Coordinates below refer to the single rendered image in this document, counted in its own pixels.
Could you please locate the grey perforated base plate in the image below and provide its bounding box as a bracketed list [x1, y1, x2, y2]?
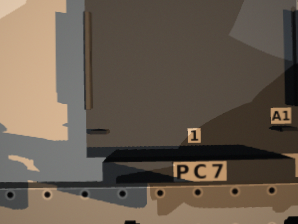
[0, 184, 298, 224]

